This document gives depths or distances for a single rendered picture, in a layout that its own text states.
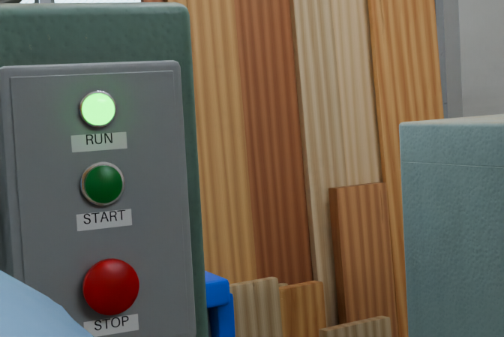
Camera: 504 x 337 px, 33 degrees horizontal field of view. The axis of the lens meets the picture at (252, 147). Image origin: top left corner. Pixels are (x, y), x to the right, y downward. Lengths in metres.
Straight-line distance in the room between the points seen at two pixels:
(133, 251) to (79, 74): 0.10
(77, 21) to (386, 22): 1.85
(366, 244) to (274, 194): 0.27
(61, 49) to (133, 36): 0.05
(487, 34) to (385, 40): 0.53
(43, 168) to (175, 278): 0.10
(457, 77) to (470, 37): 0.13
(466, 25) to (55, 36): 2.26
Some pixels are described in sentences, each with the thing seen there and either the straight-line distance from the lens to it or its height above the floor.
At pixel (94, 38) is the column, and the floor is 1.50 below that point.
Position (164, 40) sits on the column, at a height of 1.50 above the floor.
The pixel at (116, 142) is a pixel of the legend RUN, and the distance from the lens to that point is 0.47.
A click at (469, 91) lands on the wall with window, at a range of 2.71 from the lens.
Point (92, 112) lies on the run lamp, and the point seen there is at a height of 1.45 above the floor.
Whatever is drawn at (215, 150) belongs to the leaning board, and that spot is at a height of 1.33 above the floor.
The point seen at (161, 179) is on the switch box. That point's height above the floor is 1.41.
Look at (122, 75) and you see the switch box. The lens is 0.47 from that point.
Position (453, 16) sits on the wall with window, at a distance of 2.71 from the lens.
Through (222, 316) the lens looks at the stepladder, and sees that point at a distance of 1.45.
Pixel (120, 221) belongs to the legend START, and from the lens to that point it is 0.47.
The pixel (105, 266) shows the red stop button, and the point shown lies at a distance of 0.46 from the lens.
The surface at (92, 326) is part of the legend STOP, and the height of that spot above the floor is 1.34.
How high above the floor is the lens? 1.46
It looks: 3 degrees down
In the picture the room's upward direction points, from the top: 3 degrees counter-clockwise
